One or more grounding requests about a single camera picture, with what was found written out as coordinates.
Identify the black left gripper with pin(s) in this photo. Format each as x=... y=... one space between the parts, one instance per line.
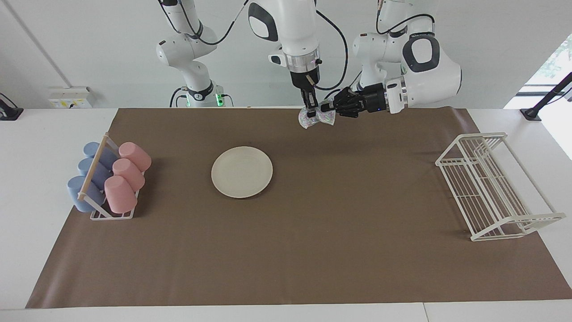
x=375 y=97

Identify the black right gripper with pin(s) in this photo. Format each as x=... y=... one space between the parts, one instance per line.
x=297 y=77

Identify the clear crinkled plastic bag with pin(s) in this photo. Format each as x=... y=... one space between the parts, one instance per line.
x=324 y=118

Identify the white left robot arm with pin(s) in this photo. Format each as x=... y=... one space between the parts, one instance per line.
x=447 y=80

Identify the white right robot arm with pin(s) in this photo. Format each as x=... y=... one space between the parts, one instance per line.
x=290 y=27

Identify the cream round plate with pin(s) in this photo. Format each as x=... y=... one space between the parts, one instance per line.
x=241 y=172

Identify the brown table mat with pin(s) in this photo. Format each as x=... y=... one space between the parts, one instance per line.
x=313 y=250

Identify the black clamp stand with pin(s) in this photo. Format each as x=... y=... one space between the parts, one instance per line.
x=532 y=112

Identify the pink plastic cup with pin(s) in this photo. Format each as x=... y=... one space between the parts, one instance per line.
x=119 y=196
x=136 y=155
x=129 y=174

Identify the bright window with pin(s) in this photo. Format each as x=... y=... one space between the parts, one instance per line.
x=558 y=62

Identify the white power strip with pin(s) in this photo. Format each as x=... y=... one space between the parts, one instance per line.
x=67 y=96

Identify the black desk mount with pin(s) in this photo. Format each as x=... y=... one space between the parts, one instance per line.
x=9 y=114

